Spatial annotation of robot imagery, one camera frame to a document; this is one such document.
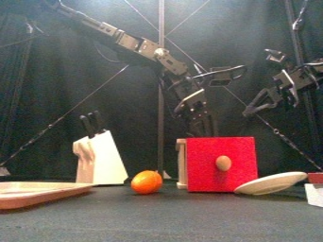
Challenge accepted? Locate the red drawer with wooden knob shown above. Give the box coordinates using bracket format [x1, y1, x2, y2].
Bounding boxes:
[186, 136, 261, 194]

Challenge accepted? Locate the orange toy fruit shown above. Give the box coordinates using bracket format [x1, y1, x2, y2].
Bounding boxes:
[130, 169, 165, 196]

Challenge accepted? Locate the white plate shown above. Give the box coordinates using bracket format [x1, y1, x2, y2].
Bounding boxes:
[234, 171, 310, 197]

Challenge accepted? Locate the white knife block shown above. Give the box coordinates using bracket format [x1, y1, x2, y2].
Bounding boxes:
[72, 130, 130, 186]

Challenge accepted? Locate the small red block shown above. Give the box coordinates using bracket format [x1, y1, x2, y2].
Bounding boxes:
[307, 171, 323, 184]

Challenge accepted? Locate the small white block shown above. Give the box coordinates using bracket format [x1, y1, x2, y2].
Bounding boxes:
[303, 182, 323, 208]

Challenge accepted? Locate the pink tray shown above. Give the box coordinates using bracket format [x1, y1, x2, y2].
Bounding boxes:
[0, 181, 99, 211]

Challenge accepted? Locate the thick black frame pole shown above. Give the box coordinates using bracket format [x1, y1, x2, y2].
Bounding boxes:
[285, 0, 319, 159]

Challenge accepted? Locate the diagonal brace wire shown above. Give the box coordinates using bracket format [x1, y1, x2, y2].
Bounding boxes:
[0, 64, 131, 167]
[125, 0, 323, 173]

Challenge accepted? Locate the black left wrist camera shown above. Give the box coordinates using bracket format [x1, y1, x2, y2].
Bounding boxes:
[207, 64, 249, 88]

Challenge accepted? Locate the thin vertical frame pole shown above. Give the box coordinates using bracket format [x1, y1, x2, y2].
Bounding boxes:
[157, 0, 167, 181]

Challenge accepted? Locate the white wooden drawer frame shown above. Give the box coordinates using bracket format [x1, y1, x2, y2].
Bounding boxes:
[174, 138, 190, 190]

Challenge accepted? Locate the black knife handle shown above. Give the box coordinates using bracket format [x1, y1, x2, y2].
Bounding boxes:
[88, 110, 107, 135]
[79, 114, 96, 140]

